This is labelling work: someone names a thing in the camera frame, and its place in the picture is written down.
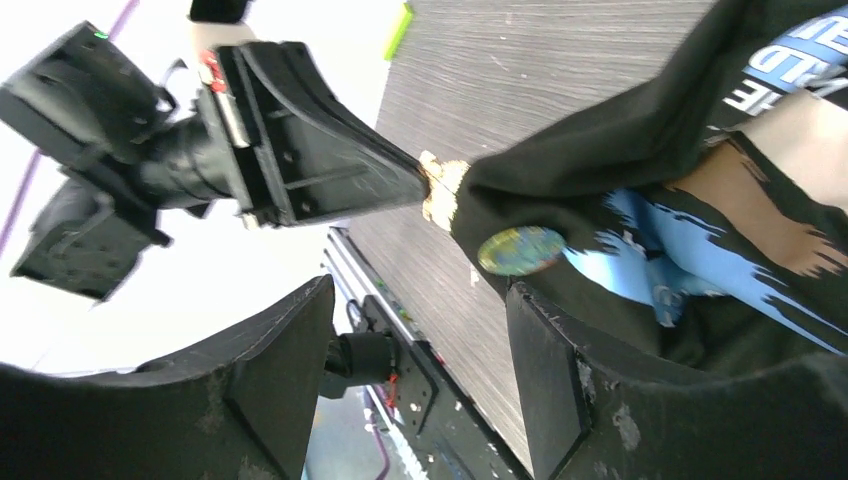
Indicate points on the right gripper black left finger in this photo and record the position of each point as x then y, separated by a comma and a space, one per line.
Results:
237, 405

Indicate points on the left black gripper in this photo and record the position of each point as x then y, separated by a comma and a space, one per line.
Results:
267, 132

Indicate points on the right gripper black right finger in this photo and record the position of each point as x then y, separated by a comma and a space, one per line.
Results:
595, 407

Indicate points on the gold brooch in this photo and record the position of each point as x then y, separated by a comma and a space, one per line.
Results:
444, 179

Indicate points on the black printed t-shirt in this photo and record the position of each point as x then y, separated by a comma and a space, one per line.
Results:
705, 210

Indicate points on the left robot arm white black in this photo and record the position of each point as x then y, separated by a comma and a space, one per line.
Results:
85, 104

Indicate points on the green block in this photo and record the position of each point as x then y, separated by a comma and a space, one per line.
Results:
397, 32

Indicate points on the round iridescent badge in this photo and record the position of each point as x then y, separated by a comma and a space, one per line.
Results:
521, 251

